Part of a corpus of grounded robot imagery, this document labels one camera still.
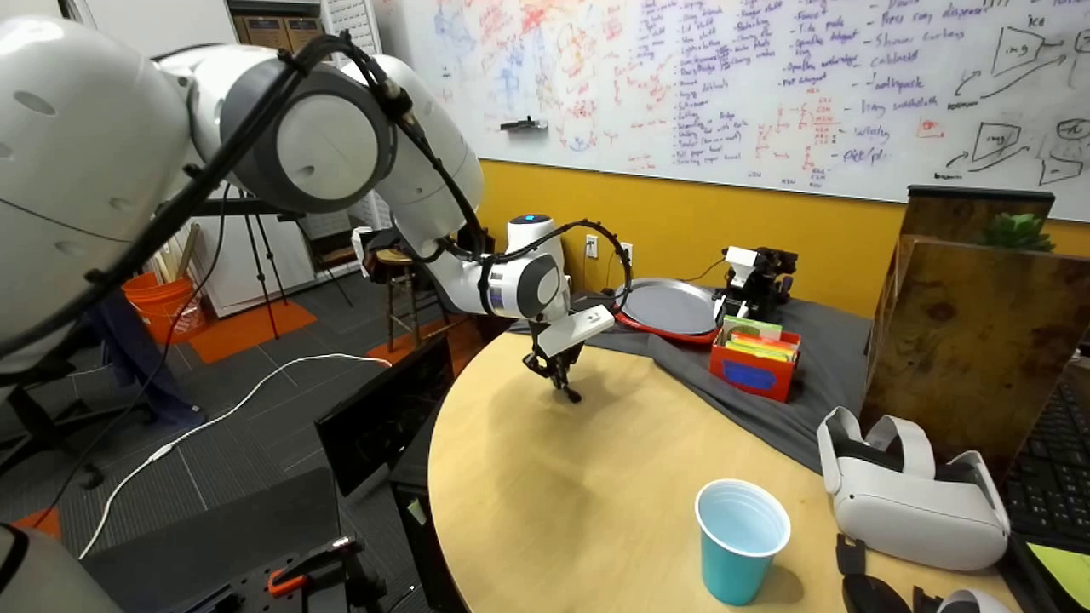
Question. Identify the black camera tripod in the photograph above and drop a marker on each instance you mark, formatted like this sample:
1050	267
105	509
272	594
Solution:
262	274

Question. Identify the grey round plate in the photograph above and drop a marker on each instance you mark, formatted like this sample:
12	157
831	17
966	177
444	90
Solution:
667	303

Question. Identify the grey table cloth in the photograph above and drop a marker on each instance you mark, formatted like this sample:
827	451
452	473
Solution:
827	351

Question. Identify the black keyboard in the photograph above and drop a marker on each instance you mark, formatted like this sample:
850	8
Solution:
1058	465

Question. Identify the wall whiteboard with writing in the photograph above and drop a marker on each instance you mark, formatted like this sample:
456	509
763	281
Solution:
737	81

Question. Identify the grey curved object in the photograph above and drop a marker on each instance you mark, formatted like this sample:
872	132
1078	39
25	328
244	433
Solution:
45	582

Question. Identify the dark bookshelf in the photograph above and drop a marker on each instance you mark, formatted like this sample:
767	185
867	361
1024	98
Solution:
272	21

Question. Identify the yellow green sticky note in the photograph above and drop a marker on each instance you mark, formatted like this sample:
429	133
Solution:
1068	568

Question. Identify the black side panel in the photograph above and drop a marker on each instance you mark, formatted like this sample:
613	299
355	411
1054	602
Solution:
380	412

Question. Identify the white wall outlet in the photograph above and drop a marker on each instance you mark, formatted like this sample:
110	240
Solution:
623	252

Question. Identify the white VR headset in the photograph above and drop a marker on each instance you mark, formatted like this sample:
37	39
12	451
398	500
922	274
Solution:
922	515

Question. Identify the dark grey mounting platform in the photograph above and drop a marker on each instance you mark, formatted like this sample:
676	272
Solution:
227	548

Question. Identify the orange floor mat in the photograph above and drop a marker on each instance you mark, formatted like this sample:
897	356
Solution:
244	325

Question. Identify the white cabinet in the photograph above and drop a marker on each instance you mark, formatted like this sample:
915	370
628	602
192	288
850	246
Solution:
227	274

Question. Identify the black and white gripper device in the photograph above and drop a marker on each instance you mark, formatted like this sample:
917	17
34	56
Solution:
763	276

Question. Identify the red round plate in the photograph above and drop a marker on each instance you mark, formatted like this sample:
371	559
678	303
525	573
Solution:
667	339

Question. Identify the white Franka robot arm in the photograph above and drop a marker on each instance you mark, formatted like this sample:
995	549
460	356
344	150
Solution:
90	147

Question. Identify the dark blue jacket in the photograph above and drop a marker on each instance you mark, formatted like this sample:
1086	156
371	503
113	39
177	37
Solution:
142	361

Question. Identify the red box with colourful cards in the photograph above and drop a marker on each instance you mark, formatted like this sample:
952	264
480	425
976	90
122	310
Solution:
750	375

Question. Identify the small green potted plant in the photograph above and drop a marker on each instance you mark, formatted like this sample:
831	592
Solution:
1011	229

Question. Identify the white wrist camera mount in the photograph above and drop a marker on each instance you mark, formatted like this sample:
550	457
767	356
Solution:
573	328

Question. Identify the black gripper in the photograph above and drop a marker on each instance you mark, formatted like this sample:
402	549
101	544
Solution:
554	361

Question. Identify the black whiteboard eraser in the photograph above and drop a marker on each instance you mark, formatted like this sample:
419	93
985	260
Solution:
525	123

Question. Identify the blue plastic cup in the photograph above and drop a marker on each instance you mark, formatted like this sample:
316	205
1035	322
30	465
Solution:
737	568

